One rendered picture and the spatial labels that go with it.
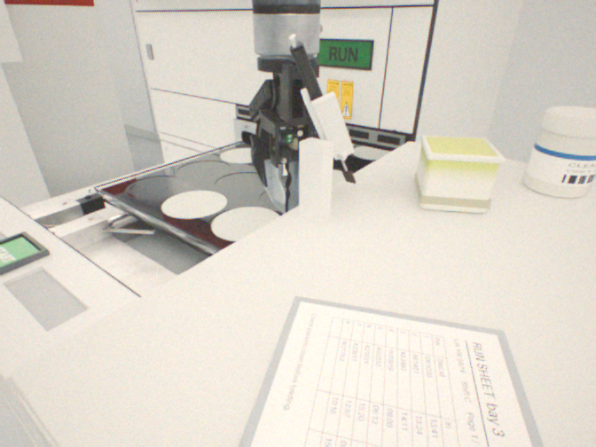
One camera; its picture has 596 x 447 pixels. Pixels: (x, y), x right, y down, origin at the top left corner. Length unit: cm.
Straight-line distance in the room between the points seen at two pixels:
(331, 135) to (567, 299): 24
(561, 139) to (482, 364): 32
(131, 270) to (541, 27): 197
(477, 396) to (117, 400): 20
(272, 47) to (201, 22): 58
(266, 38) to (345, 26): 32
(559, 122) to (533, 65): 163
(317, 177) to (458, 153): 15
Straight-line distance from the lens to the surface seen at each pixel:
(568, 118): 52
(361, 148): 73
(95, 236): 58
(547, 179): 53
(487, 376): 26
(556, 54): 213
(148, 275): 49
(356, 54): 72
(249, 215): 54
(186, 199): 62
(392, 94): 70
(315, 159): 36
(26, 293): 38
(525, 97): 216
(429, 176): 42
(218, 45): 96
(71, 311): 34
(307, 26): 43
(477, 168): 43
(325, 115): 36
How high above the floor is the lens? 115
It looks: 29 degrees down
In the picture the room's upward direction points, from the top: straight up
